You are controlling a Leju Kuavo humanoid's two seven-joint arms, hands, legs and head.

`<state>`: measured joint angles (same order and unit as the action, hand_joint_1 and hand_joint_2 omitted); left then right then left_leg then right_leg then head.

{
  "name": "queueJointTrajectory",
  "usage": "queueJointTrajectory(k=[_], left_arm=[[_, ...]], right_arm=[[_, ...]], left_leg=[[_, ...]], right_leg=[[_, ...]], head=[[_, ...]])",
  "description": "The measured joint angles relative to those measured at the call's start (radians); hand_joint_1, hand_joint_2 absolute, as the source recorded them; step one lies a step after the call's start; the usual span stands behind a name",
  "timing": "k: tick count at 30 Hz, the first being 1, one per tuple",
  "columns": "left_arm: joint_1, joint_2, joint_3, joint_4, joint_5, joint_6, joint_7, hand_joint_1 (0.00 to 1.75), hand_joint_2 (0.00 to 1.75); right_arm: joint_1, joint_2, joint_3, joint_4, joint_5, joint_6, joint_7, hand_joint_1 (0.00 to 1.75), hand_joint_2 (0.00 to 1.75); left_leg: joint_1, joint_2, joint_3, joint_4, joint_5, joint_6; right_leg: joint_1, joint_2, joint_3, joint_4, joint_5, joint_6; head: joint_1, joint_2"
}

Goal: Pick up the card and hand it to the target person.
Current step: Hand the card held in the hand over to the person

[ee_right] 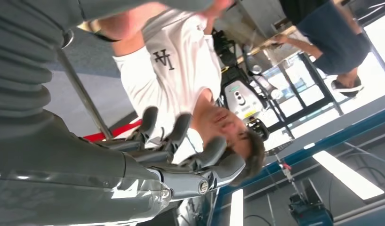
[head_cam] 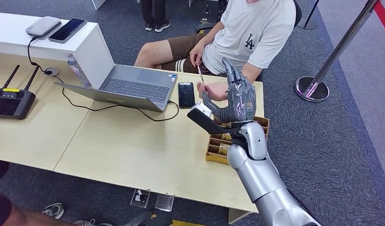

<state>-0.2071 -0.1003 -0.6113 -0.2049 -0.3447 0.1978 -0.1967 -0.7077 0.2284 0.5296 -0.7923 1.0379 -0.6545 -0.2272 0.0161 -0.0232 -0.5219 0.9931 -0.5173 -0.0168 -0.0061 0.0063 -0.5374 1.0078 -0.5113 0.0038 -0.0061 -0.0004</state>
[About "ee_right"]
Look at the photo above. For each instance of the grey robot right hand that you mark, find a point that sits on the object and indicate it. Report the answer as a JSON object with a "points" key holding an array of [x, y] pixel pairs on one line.
{"points": [[71, 181]]}

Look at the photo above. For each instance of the seated person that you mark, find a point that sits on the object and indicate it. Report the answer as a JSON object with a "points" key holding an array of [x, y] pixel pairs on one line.
{"points": [[180, 62]]}

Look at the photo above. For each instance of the standing person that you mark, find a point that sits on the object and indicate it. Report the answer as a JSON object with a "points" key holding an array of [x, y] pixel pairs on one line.
{"points": [[332, 37]]}

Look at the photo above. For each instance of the red barrier belt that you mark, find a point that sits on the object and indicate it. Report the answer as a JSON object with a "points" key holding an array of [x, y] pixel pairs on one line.
{"points": [[117, 132]]}

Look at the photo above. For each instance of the white wheeled robot machine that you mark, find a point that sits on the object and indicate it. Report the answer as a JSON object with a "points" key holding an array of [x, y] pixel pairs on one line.
{"points": [[242, 96]]}

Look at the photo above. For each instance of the long ceiling light panel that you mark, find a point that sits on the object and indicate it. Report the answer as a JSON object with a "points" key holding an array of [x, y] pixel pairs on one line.
{"points": [[348, 174], [236, 209]]}

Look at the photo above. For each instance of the blue hanging device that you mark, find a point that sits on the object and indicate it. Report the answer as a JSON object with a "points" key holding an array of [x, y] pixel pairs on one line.
{"points": [[309, 210]]}

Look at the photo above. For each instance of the chrome stanchion post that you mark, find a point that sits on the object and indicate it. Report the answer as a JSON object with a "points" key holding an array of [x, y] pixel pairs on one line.
{"points": [[83, 96]]}

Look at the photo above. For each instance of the black metal frame table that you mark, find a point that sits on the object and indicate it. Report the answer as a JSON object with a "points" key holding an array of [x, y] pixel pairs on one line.
{"points": [[308, 93]]}

